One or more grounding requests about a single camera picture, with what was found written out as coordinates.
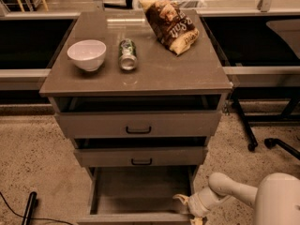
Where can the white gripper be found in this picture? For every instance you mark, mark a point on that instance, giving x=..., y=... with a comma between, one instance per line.
x=196, y=202

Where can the grey bottom drawer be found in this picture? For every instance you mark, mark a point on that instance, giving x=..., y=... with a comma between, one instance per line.
x=138, y=196

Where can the grey drawer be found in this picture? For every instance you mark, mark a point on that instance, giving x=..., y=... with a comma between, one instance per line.
x=137, y=124
x=138, y=196
x=160, y=156

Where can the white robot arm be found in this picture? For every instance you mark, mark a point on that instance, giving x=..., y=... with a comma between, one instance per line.
x=276, y=201

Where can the grey middle drawer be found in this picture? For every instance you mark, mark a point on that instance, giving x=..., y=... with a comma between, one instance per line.
x=160, y=156

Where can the grey top drawer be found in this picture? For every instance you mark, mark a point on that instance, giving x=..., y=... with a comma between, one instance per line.
x=137, y=124

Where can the grey drawer cabinet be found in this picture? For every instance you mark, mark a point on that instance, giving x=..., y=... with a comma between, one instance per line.
x=161, y=82

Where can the black chair base legs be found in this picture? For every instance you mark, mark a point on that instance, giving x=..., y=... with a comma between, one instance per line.
x=273, y=142

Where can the black chair leg left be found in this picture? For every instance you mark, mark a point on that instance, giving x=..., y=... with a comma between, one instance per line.
x=29, y=209

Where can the green soda can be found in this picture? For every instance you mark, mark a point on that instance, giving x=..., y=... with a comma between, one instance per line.
x=127, y=55

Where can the brown chip bag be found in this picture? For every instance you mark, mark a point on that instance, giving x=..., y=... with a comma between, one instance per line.
x=173, y=28

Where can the white bowl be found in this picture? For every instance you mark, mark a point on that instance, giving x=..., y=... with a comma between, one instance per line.
x=87, y=55

